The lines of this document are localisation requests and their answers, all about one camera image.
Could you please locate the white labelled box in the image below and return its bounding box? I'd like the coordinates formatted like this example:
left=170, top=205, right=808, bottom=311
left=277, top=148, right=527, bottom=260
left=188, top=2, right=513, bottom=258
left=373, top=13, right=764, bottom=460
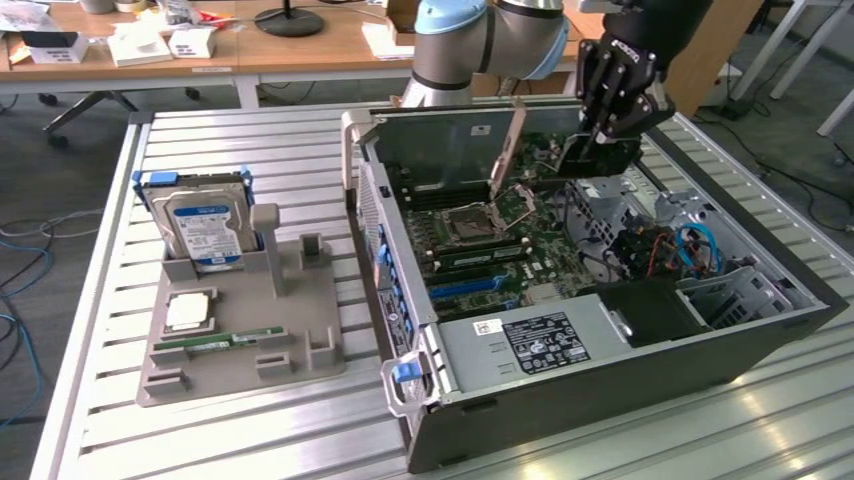
left=165, top=27, right=218, bottom=60

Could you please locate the brown cardboard box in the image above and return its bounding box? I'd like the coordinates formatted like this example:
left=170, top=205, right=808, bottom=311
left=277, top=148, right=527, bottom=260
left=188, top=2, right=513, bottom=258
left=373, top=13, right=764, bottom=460
left=385, top=0, right=421, bottom=32

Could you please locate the black open PC case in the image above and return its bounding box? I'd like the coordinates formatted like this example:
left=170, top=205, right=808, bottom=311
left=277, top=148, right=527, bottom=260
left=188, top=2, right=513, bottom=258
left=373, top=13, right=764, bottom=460
left=338, top=97, right=850, bottom=475

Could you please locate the grey parts rack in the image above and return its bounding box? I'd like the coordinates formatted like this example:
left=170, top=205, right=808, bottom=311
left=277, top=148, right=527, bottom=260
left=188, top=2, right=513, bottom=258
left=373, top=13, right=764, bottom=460
left=134, top=202, right=352, bottom=409

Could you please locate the white open box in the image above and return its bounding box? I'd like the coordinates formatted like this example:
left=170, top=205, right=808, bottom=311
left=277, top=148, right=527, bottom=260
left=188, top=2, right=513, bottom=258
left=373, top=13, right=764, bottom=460
left=105, top=22, right=173, bottom=68

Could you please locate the silver CPU chip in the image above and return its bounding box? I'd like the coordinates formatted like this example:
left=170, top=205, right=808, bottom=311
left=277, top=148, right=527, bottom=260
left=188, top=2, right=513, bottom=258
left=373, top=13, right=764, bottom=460
left=165, top=294, right=218, bottom=331

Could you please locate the white wall device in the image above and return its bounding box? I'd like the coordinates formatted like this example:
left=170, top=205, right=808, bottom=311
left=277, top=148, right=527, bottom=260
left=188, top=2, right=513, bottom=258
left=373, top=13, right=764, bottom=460
left=707, top=62, right=745, bottom=107

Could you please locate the silver disk bay cage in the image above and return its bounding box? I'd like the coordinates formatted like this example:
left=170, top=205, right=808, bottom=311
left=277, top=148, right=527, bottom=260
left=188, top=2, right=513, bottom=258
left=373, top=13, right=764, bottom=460
left=564, top=172, right=672, bottom=251

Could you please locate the wooden desk white frame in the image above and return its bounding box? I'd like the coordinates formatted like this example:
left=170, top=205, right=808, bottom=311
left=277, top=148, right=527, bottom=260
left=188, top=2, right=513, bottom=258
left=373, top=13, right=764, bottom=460
left=0, top=0, right=605, bottom=109

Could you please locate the grey power supply unit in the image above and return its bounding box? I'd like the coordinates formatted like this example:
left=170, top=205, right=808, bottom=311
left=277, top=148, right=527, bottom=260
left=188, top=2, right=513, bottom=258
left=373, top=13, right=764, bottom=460
left=432, top=294, right=632, bottom=394

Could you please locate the green motherboard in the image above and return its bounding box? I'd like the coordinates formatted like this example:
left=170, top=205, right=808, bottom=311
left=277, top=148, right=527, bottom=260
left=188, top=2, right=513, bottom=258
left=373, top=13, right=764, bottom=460
left=385, top=164, right=601, bottom=321

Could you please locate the black round lamp base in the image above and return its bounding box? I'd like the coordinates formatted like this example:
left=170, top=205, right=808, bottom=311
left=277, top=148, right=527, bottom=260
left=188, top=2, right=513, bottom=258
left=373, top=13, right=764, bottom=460
left=252, top=0, right=326, bottom=38

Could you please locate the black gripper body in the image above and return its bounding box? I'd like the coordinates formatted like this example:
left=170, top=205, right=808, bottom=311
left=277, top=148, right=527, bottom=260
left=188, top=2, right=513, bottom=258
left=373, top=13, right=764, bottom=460
left=596, top=0, right=709, bottom=86

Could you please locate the white table frame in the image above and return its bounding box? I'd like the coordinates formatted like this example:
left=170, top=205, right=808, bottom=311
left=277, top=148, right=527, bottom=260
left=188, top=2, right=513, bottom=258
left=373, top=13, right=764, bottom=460
left=729, top=0, right=854, bottom=136

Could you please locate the silver chipset heatsink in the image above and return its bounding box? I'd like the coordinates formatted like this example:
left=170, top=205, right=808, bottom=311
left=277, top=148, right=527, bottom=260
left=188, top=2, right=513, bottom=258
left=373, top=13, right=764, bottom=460
left=529, top=283, right=568, bottom=305

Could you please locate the black power strip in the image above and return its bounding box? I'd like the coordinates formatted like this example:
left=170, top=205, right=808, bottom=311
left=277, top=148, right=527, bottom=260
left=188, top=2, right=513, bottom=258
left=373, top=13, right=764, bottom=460
left=716, top=97, right=753, bottom=122

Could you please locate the wooden cabinet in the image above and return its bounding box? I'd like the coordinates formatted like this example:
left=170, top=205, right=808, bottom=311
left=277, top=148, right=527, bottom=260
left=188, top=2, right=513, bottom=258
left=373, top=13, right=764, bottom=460
left=565, top=0, right=765, bottom=117

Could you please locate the silver drive bracket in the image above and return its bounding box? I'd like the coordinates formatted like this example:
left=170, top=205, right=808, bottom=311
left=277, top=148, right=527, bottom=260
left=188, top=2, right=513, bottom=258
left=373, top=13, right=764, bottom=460
left=676, top=264, right=801, bottom=330

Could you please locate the blue floor cable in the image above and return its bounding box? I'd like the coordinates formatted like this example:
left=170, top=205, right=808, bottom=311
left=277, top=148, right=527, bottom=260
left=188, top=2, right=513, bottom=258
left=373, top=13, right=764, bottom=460
left=0, top=239, right=53, bottom=427

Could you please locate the green GPU card black cooler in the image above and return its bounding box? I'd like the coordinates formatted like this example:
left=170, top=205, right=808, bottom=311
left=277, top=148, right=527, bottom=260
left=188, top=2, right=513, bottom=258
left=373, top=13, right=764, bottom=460
left=488, top=96, right=645, bottom=197

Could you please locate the CPU socket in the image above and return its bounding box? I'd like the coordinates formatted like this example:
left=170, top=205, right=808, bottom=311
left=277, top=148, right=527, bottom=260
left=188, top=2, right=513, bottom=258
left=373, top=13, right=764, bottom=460
left=439, top=202, right=515, bottom=246

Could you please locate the black caster desk leg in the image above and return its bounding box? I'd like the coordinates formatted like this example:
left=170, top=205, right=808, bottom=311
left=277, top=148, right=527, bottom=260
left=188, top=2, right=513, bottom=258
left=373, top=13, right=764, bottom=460
left=40, top=89, right=141, bottom=149

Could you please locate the white box black lid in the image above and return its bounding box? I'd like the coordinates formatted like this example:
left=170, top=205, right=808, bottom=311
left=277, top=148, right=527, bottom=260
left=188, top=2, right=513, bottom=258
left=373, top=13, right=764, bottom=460
left=17, top=29, right=92, bottom=65

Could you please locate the white paper stack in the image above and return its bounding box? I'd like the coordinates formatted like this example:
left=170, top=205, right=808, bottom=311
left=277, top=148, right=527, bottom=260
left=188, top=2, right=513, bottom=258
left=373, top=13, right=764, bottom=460
left=361, top=22, right=416, bottom=62

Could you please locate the blue disk wire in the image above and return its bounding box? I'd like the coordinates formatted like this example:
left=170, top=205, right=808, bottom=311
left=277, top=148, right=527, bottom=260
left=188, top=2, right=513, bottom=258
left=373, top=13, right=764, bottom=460
left=672, top=223, right=727, bottom=276

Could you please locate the hard disk blue carrier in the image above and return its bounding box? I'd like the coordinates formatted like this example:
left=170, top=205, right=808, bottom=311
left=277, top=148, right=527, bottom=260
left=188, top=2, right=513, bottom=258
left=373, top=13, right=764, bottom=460
left=132, top=169, right=260, bottom=274

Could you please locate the blue expansion slot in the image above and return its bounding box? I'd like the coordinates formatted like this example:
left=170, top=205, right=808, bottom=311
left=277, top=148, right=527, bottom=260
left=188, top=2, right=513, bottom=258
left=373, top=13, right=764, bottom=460
left=425, top=274, right=523, bottom=302

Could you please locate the silver socket cover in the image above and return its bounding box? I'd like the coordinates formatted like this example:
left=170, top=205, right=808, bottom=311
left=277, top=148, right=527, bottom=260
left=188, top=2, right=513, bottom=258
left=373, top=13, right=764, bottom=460
left=491, top=182, right=539, bottom=231

